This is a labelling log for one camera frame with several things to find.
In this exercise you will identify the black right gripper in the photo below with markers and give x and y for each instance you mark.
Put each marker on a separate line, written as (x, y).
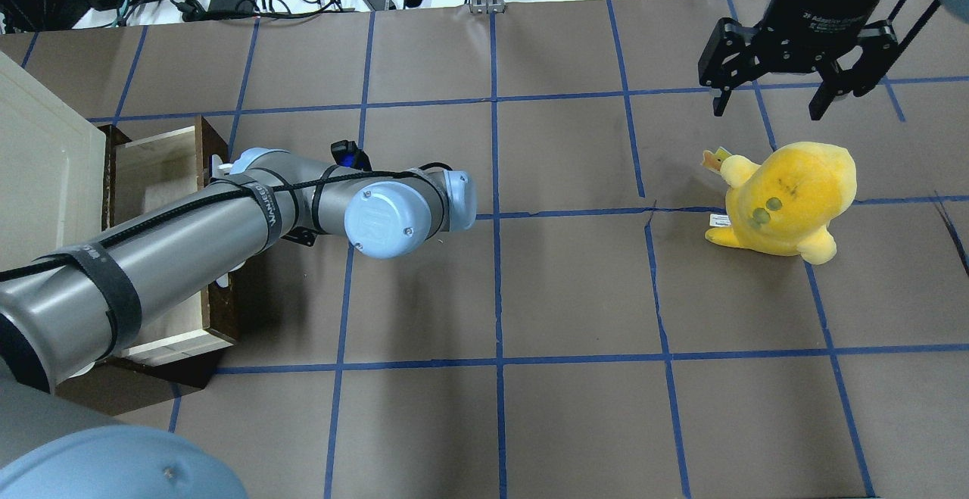
(821, 3)

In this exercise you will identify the dark wooden drawer cabinet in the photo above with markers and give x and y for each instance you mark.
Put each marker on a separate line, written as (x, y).
(176, 353)

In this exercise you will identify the yellow plush toy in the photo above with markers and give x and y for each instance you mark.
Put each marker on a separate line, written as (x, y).
(784, 205)

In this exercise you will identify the cream plastic panel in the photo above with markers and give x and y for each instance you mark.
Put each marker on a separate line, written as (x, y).
(52, 170)

